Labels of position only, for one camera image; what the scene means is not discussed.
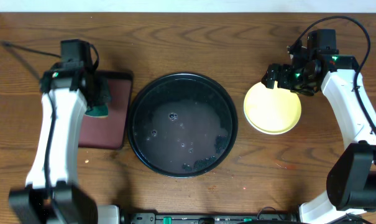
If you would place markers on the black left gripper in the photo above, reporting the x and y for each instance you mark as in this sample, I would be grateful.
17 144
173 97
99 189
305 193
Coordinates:
103 86

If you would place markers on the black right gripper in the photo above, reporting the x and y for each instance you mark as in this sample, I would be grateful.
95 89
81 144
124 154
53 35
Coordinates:
284 71

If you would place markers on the yellow plate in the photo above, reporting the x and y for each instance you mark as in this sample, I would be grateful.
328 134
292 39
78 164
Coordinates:
271 103

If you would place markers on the green yellow sponge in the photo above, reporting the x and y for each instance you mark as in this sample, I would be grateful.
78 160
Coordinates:
99 111

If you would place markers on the mint plate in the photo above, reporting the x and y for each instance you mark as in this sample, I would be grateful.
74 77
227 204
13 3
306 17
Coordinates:
277 126

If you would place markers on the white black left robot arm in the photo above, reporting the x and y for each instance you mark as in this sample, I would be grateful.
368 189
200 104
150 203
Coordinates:
51 193

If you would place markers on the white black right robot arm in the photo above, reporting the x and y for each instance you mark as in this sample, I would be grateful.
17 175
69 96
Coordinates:
351 183

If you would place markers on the black rectangular maroon tray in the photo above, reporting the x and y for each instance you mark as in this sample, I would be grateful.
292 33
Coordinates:
108 132

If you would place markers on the round black tray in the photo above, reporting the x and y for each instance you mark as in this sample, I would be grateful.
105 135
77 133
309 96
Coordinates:
182 125

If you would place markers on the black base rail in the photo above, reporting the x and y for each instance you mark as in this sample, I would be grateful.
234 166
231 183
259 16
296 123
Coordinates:
266 215

